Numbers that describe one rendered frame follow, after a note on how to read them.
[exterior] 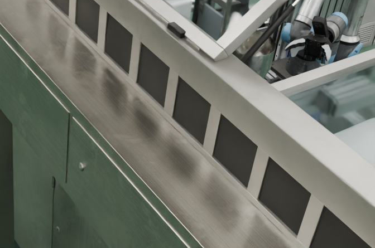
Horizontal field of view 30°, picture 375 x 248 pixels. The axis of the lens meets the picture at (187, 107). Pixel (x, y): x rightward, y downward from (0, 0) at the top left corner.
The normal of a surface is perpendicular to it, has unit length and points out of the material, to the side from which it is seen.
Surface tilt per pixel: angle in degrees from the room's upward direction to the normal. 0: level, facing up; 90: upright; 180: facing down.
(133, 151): 0
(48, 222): 90
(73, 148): 90
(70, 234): 90
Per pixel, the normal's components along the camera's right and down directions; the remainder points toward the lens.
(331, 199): -0.80, 0.27
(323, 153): 0.14, -0.79
